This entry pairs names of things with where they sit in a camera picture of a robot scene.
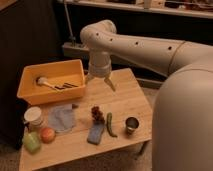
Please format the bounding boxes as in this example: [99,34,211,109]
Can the upper shelf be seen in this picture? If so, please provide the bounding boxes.
[57,0,213,19]

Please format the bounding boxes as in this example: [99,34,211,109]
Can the metal pole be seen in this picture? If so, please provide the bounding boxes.
[63,0,76,46]

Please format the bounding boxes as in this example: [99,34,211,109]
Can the wooden table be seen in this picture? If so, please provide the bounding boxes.
[19,68,152,171]

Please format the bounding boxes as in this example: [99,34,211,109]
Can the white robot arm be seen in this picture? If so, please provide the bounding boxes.
[80,20,213,171]

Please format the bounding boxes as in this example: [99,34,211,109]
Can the blue sponge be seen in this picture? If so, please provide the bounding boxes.
[87,124,105,145]

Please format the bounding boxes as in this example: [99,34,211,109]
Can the grey-blue cloth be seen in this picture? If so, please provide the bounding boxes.
[48,104,76,133]

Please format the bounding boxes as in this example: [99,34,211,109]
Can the purple grapes bunch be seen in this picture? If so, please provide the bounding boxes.
[91,106,105,124]

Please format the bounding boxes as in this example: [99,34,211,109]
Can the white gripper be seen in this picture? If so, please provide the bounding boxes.
[85,51,116,91]

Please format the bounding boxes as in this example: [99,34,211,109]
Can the metal cup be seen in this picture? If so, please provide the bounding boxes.
[125,117,139,134]

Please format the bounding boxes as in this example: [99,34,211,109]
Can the white cup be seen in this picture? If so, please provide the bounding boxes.
[24,106,44,131]

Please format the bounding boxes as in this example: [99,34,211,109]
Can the yellow plastic bin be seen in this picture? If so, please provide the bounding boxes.
[17,59,86,105]

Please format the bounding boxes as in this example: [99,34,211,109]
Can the green pear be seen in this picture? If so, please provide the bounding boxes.
[22,132,41,154]

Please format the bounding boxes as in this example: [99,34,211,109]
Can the green pepper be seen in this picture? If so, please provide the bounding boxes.
[106,112,118,138]

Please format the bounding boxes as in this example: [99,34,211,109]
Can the red apple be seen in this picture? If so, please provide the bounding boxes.
[40,127,55,143]

